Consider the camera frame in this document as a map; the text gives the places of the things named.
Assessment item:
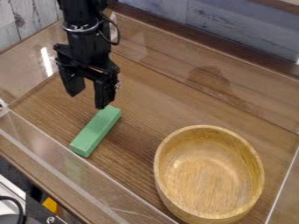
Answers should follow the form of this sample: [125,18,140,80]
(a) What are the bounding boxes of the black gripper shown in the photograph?
[53,27,120,109]

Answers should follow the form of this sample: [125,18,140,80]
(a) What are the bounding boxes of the green rectangular block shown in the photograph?
[69,106,121,158]

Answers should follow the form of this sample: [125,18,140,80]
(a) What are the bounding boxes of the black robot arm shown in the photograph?
[53,0,120,109]

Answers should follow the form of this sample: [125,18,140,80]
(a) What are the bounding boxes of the brown wooden bowl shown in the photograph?
[153,125,265,224]

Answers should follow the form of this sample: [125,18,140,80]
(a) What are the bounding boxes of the black and yellow device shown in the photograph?
[0,193,82,224]

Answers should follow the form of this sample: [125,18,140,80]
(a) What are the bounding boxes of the clear acrylic tray wall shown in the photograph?
[0,13,299,224]

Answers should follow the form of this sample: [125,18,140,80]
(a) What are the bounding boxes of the clear acrylic corner bracket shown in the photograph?
[108,12,117,42]

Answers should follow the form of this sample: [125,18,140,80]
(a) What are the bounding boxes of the black cable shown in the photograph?
[0,195,26,224]

